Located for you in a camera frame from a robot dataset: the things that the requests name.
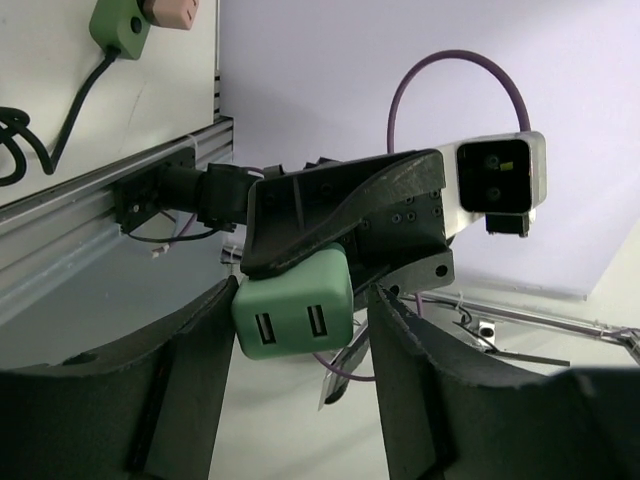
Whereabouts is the aluminium side frame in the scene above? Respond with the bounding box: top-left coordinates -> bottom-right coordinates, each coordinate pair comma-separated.
402,291 -> 639,374

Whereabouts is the pink plug adapter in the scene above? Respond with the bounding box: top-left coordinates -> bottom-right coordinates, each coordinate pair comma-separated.
142,0 -> 199,30

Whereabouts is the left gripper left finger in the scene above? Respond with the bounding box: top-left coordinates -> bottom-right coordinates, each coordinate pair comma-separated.
1,277 -> 238,479

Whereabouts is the aluminium mounting rail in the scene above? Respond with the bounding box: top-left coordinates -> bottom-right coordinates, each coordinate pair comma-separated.
1,117 -> 234,323

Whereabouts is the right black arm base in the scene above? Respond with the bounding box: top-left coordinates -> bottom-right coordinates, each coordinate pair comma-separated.
113,147 -> 196,234

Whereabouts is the green plug adapter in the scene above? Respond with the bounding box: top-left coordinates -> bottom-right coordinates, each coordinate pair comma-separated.
231,243 -> 354,360

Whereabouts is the green power strip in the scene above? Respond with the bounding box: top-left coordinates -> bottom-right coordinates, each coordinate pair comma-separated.
89,0 -> 151,60

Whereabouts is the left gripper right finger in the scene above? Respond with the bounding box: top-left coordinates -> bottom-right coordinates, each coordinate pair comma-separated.
368,286 -> 639,479

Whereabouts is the black power cord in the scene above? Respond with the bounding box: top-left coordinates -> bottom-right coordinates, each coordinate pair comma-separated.
0,47 -> 121,189

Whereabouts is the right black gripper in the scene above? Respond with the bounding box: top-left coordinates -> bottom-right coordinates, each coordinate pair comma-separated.
239,148 -> 456,301

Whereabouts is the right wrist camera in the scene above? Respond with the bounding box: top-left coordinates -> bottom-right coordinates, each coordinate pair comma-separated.
437,131 -> 547,238

